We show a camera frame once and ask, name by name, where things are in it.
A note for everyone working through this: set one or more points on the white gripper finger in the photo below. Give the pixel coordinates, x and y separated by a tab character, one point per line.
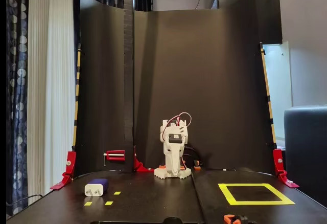
171	164
181	157

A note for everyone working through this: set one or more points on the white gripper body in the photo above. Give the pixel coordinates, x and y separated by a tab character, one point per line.
174	149

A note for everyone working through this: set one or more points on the blue and white charger block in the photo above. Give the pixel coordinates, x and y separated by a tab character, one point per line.
95	189

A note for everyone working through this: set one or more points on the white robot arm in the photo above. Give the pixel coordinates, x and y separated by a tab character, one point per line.
161	174

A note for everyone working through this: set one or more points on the red screw clamp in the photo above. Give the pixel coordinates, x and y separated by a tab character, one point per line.
116	155

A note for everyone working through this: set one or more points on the black backdrop board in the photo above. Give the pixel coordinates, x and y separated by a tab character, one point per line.
204	80

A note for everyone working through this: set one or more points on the orange and black clamp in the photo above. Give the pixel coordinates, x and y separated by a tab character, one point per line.
230	219

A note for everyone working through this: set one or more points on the yellow tape square outline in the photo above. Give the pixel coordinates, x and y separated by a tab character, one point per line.
255	203

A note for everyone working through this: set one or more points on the red corner clamp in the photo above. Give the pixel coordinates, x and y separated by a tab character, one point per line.
69	166
279	162

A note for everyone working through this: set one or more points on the yellow black striped stick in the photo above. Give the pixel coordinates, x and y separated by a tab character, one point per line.
77	93
267	93

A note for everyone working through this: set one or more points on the white cabinet door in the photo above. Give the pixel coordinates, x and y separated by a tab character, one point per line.
277	88

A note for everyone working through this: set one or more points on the dark blue armchair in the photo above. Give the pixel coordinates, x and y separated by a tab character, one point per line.
306	152

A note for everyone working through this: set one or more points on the white pleated curtain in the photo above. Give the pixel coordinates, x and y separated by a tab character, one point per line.
51	93

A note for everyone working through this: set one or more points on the dark blue patterned curtain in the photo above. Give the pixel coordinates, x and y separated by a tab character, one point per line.
16	93

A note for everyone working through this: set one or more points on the red post bracket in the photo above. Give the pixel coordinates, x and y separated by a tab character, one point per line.
139	167

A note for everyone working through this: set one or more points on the black round mount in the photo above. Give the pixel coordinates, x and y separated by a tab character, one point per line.
173	220

